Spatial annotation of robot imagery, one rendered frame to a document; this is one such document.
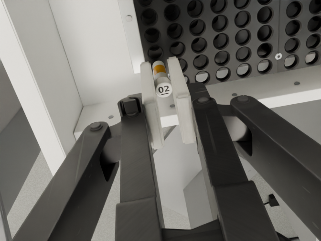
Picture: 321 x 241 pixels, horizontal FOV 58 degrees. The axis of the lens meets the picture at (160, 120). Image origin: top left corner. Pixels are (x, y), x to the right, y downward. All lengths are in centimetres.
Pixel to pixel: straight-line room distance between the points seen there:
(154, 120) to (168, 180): 130
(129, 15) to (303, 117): 37
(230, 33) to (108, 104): 15
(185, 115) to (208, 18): 11
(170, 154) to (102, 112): 106
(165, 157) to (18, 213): 83
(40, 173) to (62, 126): 127
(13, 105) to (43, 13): 56
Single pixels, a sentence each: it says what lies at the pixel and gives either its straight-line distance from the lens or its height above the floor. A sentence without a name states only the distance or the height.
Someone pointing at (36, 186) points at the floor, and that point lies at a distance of 158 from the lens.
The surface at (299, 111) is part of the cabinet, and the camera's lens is 56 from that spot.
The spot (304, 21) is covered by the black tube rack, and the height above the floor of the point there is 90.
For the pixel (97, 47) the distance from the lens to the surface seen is 31.
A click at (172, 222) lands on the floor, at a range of 171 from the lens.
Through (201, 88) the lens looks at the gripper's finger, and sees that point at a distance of 17.
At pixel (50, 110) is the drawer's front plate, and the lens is 25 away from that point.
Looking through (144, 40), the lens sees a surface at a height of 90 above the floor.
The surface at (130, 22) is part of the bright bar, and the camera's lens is 29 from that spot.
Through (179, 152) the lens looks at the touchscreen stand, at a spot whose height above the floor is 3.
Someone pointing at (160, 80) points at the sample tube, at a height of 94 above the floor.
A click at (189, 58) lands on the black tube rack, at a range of 25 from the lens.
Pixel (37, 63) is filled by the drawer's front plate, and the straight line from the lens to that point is 24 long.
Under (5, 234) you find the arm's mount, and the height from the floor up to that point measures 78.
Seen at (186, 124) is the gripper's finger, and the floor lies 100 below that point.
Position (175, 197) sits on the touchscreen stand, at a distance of 152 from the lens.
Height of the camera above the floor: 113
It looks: 61 degrees down
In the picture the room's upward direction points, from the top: 172 degrees clockwise
